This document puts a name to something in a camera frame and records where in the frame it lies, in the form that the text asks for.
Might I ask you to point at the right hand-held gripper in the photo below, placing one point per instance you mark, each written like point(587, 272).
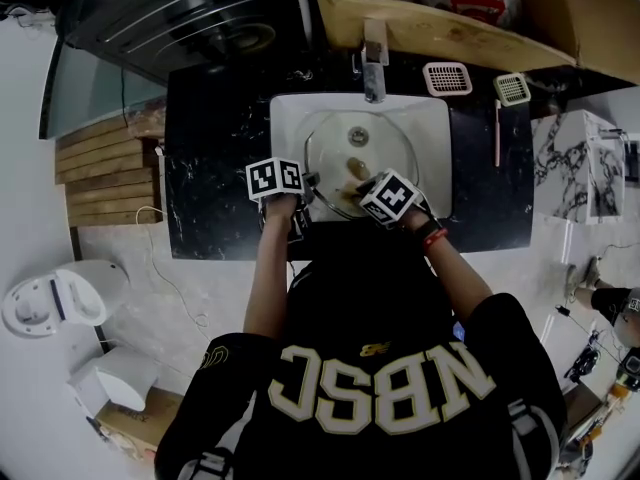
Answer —
point(390, 198)

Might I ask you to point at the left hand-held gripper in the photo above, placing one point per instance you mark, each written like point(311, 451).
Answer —
point(275, 178)

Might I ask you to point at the glass pot lid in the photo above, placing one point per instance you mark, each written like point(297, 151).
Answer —
point(330, 138)

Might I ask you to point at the person's left forearm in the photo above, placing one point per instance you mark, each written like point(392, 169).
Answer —
point(267, 273)

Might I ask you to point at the person's right forearm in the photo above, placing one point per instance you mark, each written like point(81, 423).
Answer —
point(455, 273)

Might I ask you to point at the chrome sink drain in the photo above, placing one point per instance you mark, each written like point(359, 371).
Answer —
point(358, 135)

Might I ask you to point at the white sink basin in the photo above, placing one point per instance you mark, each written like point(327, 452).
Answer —
point(435, 168)

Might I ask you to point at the black wristwatch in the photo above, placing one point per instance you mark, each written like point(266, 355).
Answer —
point(427, 228)

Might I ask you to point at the red wristband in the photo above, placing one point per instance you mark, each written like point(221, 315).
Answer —
point(435, 238)

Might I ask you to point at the black marble vanity counter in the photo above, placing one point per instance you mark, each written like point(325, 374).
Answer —
point(215, 168)

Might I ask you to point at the chrome faucet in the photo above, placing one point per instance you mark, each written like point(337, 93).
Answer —
point(374, 73)

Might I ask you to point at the pink toothbrush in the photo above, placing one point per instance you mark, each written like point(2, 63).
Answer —
point(498, 138)

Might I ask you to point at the black jersey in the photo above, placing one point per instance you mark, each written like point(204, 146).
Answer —
point(370, 343)

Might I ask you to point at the large cardboard box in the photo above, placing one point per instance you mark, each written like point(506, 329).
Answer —
point(450, 33)

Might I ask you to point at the cream soap dish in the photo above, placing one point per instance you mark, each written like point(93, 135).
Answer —
point(511, 89)

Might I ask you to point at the white marble patterned cabinet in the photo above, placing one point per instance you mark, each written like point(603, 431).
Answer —
point(562, 168)

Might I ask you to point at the wooden pallet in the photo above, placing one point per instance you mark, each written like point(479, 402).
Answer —
point(102, 178)

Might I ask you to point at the glass panel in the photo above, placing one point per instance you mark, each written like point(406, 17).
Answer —
point(85, 93)

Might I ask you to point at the white toilet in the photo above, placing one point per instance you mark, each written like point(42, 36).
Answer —
point(87, 288)

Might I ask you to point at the small cardboard box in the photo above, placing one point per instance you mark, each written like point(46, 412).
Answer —
point(150, 418)

